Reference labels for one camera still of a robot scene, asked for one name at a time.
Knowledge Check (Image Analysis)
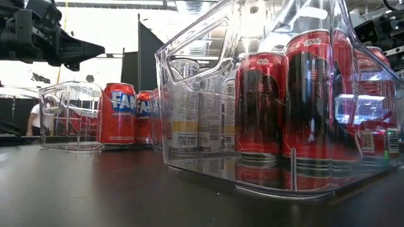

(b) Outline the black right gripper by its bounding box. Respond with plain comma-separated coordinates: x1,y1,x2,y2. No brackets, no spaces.
377,8,404,69

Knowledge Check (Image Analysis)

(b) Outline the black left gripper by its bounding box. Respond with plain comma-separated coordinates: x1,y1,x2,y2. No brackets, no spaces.
0,6,105,71

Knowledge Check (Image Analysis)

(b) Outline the clear plastic storage bin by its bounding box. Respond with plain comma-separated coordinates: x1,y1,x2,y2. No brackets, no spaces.
38,81,105,151
154,0,404,200

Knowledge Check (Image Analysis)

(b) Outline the person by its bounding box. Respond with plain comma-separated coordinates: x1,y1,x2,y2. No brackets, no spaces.
26,100,54,137

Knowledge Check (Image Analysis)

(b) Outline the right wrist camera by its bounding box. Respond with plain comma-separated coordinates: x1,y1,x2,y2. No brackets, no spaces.
353,20,380,45

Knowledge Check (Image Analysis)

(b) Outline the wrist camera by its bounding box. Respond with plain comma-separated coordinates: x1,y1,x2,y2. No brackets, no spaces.
353,20,380,45
25,0,63,30

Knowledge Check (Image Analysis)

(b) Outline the yellow hanging cord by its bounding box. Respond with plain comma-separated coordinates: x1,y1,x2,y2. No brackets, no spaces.
56,9,69,84

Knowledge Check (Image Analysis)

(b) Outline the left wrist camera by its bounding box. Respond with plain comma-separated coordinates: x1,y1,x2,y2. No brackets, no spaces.
25,0,63,30

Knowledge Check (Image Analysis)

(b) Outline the black low partition wall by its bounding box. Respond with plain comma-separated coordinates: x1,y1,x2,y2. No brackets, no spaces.
0,97,41,137

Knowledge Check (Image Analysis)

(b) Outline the black curved cable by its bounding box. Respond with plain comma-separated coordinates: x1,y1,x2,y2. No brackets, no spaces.
0,121,23,139

